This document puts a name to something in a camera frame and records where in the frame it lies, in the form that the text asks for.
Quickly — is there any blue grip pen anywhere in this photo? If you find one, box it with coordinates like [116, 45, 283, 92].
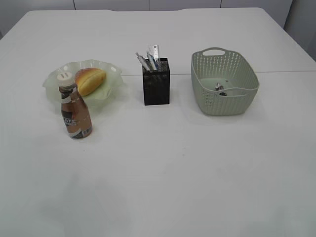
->
[146, 51, 158, 71]

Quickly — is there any grey white pen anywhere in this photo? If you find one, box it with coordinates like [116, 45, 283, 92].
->
[147, 54, 156, 71]

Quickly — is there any yellow grip pen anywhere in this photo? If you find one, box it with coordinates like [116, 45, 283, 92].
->
[135, 52, 152, 72]

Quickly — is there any paper ball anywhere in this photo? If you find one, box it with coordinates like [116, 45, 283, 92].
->
[215, 82, 227, 96]

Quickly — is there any clear plastic ruler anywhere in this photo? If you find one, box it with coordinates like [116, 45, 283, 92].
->
[148, 44, 159, 61]

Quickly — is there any sugared bread bun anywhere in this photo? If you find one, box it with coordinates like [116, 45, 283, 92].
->
[75, 68, 106, 96]

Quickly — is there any brown coffee bottle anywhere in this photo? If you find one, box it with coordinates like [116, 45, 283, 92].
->
[57, 72, 93, 139]

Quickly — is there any black mesh pen holder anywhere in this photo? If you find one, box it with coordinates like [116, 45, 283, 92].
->
[142, 58, 170, 106]

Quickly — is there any green wavy glass plate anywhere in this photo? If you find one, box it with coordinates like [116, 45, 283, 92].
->
[42, 59, 123, 110]

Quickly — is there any green plastic basket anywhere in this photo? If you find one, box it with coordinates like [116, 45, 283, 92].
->
[191, 47, 259, 116]

